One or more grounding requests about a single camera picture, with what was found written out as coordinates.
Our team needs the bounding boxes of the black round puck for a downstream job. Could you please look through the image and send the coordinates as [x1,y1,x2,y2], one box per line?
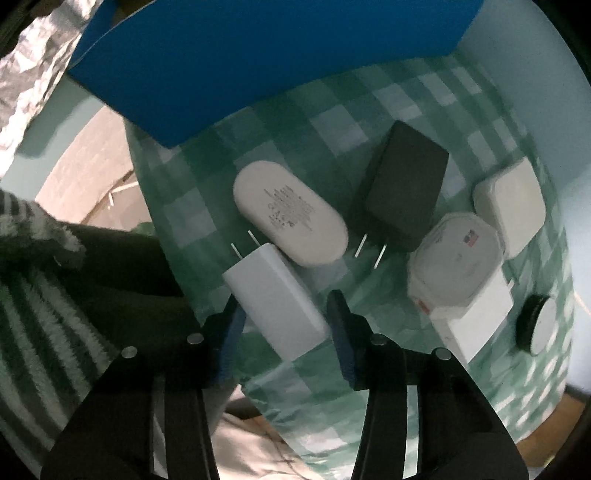
[516,294,557,356]

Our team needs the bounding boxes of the white rectangular wall charger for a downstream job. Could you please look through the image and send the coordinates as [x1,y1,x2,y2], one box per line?
[222,231,329,362]

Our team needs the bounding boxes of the blue cardboard box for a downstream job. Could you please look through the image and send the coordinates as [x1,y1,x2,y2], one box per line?
[68,0,481,148]

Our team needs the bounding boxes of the white square flat charger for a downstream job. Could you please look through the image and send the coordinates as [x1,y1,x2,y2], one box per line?
[432,269,514,366]

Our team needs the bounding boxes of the white octagonal adapter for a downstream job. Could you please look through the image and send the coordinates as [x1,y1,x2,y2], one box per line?
[407,212,504,321]

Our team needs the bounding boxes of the white oval power adapter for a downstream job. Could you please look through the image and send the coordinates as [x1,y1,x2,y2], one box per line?
[232,160,349,267]

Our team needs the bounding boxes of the black wall charger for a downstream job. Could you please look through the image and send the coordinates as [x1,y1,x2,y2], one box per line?
[351,120,450,266]

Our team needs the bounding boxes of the striped green white cloth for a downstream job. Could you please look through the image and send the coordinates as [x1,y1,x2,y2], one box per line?
[1,192,116,475]

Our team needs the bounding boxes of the silver crinkled foil sheet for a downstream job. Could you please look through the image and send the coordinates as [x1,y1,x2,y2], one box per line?
[1,1,101,155]

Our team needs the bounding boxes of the green checkered tablecloth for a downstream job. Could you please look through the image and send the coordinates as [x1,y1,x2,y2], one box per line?
[124,50,574,479]

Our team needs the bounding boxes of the white rounded square adapter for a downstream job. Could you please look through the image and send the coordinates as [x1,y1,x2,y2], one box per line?
[473,157,546,259]

